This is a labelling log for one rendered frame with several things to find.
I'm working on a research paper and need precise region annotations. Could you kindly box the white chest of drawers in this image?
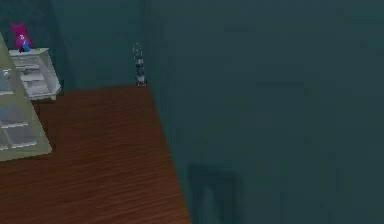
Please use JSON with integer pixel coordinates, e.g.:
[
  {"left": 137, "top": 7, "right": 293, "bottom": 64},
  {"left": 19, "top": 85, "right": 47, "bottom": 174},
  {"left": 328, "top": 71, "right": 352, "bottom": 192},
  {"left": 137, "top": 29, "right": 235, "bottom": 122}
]
[{"left": 8, "top": 47, "right": 62, "bottom": 101}]

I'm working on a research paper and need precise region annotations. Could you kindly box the olive green shelf cabinet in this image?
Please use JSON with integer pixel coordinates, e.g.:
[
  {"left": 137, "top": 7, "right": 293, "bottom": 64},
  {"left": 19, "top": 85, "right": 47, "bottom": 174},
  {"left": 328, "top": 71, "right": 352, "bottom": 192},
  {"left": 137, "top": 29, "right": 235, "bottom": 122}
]
[{"left": 0, "top": 32, "right": 53, "bottom": 162}]

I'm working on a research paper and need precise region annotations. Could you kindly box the magenta plush toy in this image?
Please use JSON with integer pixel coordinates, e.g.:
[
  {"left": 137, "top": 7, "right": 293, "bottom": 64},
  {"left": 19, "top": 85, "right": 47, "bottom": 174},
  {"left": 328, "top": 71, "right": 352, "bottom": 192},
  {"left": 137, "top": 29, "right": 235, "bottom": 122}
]
[{"left": 9, "top": 21, "right": 35, "bottom": 53}]

